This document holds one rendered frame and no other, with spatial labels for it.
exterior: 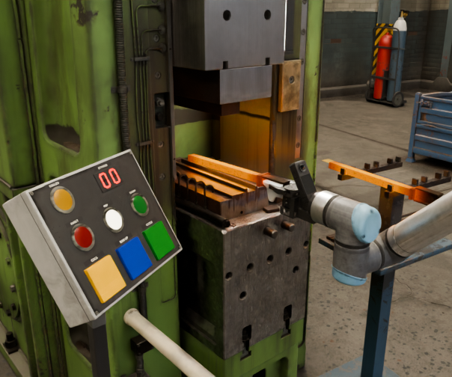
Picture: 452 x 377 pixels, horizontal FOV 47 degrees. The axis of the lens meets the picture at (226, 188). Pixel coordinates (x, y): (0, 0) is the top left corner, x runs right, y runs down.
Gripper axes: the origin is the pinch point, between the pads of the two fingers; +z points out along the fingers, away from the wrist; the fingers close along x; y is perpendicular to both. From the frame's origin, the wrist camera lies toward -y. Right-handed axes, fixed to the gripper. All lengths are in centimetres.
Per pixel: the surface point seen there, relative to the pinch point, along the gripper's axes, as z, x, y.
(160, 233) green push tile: -7.9, -43.0, 2.4
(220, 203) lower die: 7.3, -12.3, 6.9
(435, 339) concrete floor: -7, 112, 104
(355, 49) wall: 481, 682, 27
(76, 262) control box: -16, -67, -1
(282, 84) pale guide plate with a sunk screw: 20.1, 24.5, -23.5
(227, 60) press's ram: 8.0, -10.0, -34.3
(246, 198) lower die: 7.3, -1.9, 7.9
